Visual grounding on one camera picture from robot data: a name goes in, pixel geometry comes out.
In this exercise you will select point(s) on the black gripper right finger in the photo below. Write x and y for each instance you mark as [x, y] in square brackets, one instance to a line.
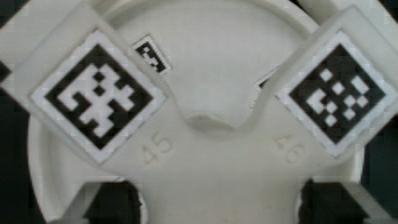
[329, 206]

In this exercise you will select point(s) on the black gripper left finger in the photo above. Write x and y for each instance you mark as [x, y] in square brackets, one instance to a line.
[114, 208]

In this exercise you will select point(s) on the white round table top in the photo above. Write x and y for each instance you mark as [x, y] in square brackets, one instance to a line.
[142, 62]

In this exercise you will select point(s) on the white cylindrical table leg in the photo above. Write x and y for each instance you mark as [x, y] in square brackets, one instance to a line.
[208, 123]

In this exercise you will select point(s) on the white cross-shaped table base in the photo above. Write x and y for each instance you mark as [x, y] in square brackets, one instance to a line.
[340, 78]

